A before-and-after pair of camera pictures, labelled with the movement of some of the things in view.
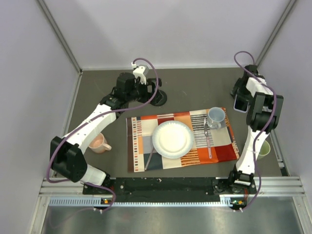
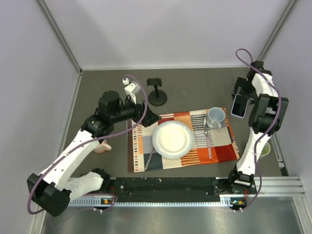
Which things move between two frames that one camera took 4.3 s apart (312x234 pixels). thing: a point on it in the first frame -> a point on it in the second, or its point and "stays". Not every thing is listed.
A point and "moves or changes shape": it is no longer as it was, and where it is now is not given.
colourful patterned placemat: x=210 y=145 stays
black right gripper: x=235 y=90 stays
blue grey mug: x=216 y=118 stays
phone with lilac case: x=241 y=105 moves or changes shape
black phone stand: x=159 y=97 stays
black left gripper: x=147 y=95 -> x=149 y=118
